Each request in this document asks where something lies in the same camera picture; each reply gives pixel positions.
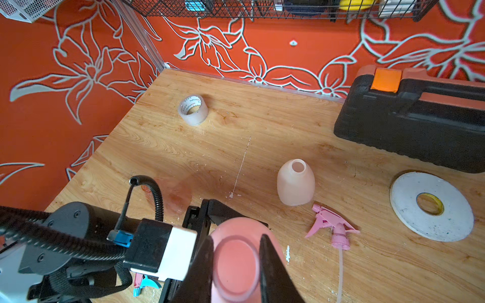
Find pink blue spray nozzle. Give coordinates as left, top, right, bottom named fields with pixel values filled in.
left=133, top=273, right=161, bottom=297

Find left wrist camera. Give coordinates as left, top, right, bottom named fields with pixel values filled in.
left=123, top=219, right=198, bottom=282

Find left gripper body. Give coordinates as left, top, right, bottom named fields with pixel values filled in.
left=16, top=200, right=209, bottom=302

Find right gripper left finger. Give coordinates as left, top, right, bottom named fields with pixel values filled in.
left=171, top=236, right=214, bottom=302

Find white adapter block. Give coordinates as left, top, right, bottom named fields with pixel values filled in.
left=378, top=0, right=416, bottom=18

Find clear plastic wall bin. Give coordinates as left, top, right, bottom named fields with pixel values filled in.
left=1, top=0, right=63, bottom=23

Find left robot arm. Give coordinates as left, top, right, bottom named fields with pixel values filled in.
left=1, top=199, right=272, bottom=302

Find black device with label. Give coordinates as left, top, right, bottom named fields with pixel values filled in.
left=283, top=0, right=329, bottom=17

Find clear tape roll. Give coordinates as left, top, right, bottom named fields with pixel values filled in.
left=178, top=95, right=208, bottom=126

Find white tape roll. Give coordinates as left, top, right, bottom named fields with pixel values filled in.
left=390, top=172, right=474, bottom=242

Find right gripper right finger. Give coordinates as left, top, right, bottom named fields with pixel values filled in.
left=259, top=234, right=304, bottom=303

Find black orange tool case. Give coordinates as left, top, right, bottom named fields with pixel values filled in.
left=333, top=65, right=484, bottom=174

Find pink spray bottle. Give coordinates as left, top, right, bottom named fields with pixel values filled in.
left=210, top=217, right=287, bottom=302

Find white spray bottle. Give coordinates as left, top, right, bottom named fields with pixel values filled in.
left=277, top=159, right=316, bottom=207

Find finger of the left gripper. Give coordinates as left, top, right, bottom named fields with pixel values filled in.
left=206, top=199, right=246, bottom=230

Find black wire basket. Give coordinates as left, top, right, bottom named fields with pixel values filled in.
left=123, top=0, right=438, bottom=22

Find light blue box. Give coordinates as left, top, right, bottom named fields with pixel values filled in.
left=185, top=0, right=206, bottom=12

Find yellow tape measure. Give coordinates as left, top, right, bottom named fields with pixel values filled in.
left=339, top=0, right=375, bottom=11

